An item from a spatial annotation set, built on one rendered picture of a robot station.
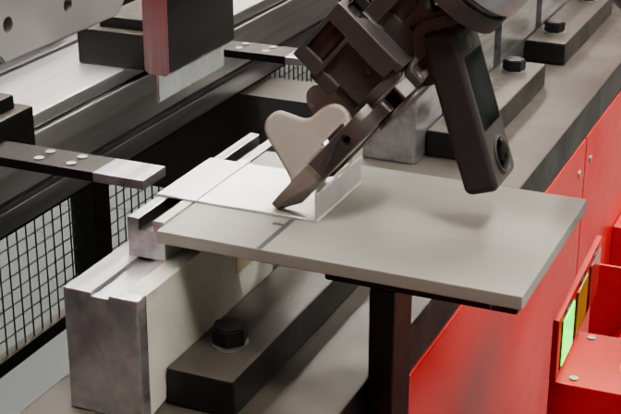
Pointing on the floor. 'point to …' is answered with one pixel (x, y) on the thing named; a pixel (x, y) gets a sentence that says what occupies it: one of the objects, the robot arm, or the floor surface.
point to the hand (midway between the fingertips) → (310, 188)
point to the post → (91, 225)
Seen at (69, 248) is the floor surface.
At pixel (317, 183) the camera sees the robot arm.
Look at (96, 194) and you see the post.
